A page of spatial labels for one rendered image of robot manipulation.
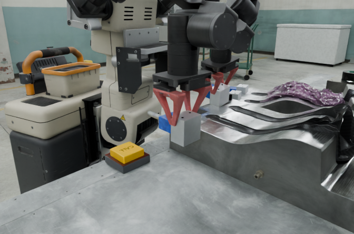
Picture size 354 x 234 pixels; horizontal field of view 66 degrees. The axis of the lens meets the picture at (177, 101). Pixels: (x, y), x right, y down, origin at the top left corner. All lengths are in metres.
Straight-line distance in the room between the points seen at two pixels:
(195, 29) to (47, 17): 5.77
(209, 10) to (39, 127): 0.86
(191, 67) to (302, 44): 7.09
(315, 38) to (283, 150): 6.92
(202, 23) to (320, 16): 7.91
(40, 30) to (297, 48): 5.87
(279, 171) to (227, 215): 0.13
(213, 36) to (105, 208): 0.37
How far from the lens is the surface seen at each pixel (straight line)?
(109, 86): 1.07
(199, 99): 0.54
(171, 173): 0.65
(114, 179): 0.65
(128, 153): 0.67
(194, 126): 0.54
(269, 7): 8.92
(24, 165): 1.34
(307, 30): 7.51
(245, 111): 0.82
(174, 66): 0.50
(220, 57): 0.76
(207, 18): 0.44
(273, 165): 0.58
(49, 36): 6.16
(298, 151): 0.55
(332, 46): 7.33
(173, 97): 0.48
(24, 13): 6.04
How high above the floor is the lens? 1.15
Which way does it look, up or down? 17 degrees down
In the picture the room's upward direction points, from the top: straight up
